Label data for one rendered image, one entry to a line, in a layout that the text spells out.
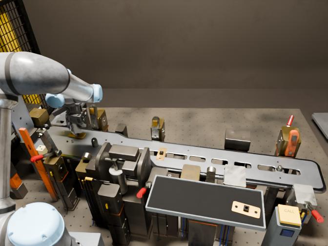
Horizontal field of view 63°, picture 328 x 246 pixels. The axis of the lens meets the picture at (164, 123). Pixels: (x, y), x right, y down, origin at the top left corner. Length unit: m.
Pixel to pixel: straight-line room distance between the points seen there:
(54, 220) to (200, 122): 1.41
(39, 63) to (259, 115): 1.65
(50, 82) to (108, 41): 2.76
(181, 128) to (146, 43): 1.76
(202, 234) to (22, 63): 0.78
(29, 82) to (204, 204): 0.63
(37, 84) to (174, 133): 1.23
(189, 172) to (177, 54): 2.51
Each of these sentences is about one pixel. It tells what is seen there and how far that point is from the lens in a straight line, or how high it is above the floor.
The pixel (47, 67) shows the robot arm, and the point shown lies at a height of 1.59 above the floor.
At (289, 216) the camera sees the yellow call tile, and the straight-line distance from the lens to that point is 0.95.
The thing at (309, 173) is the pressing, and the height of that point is 1.00.
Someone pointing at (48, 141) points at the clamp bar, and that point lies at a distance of 1.24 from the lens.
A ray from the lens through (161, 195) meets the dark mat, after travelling 0.93.
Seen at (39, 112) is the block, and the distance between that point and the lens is 1.63.
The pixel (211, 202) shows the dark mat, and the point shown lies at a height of 1.16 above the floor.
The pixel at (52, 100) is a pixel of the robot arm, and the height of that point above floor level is 1.33.
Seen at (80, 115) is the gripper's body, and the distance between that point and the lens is 1.33.
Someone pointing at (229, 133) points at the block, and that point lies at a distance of 1.37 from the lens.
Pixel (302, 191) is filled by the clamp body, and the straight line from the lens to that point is 1.16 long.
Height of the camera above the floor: 1.90
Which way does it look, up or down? 38 degrees down
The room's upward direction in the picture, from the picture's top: 3 degrees counter-clockwise
